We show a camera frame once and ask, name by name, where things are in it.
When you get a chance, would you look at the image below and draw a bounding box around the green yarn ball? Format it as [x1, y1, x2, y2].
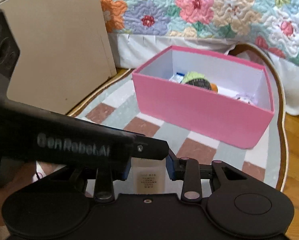
[181, 72, 212, 90]

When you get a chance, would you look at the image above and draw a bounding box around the pink cardboard box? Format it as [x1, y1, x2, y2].
[132, 51, 274, 149]

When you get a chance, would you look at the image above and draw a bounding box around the white bed skirt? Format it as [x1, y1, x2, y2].
[108, 34, 299, 115]

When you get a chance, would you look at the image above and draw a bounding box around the floral quilt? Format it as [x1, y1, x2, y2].
[100, 0, 299, 66]

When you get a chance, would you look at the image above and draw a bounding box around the purple plush toy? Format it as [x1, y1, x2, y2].
[234, 94, 258, 105]

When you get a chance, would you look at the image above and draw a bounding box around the penguin pattern rug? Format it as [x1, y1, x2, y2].
[71, 44, 288, 190]

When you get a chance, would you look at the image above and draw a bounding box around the blue wet wipes pack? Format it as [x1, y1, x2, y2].
[169, 73, 185, 83]

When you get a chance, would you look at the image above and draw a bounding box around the foundation bottle gold cap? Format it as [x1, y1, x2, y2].
[131, 158, 166, 194]

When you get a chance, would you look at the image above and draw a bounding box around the person's left hand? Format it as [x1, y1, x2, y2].
[0, 162, 65, 227]

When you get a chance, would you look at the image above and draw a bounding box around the orange makeup sponge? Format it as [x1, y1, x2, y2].
[210, 83, 218, 93]

